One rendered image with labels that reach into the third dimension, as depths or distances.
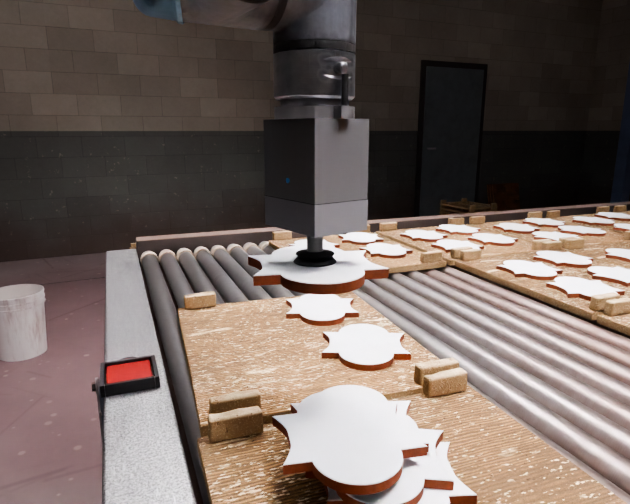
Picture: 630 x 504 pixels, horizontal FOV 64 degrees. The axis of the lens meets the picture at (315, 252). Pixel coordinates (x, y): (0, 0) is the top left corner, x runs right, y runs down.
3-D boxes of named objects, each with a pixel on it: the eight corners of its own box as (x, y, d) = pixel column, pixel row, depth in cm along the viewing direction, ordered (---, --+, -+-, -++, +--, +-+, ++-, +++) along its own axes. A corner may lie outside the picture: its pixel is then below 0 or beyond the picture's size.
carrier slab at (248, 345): (201, 439, 57) (200, 426, 57) (177, 316, 95) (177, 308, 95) (466, 390, 68) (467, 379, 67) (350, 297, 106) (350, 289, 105)
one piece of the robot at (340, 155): (398, 77, 46) (391, 250, 50) (336, 84, 53) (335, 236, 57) (312, 70, 41) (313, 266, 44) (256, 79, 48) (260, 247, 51)
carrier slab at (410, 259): (319, 282, 116) (319, 263, 115) (268, 245, 153) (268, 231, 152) (446, 267, 129) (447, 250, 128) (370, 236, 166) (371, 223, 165)
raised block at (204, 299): (184, 310, 93) (183, 296, 93) (184, 307, 95) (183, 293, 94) (216, 307, 95) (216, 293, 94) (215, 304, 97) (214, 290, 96)
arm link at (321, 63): (321, 62, 51) (377, 53, 45) (321, 109, 52) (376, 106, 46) (257, 56, 47) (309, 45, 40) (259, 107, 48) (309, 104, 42)
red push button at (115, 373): (107, 394, 68) (106, 384, 67) (107, 374, 73) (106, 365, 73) (153, 386, 70) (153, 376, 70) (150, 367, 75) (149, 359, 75)
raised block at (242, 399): (210, 424, 57) (209, 402, 56) (208, 416, 59) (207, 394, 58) (262, 415, 59) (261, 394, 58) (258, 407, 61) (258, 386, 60)
